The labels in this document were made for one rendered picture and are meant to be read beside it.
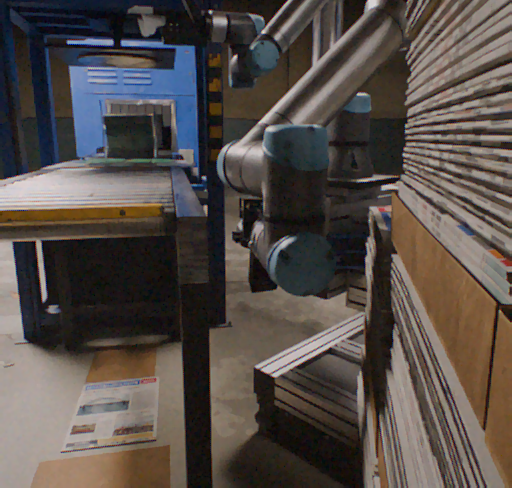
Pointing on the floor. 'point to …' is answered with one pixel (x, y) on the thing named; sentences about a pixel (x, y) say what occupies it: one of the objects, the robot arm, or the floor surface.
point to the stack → (412, 387)
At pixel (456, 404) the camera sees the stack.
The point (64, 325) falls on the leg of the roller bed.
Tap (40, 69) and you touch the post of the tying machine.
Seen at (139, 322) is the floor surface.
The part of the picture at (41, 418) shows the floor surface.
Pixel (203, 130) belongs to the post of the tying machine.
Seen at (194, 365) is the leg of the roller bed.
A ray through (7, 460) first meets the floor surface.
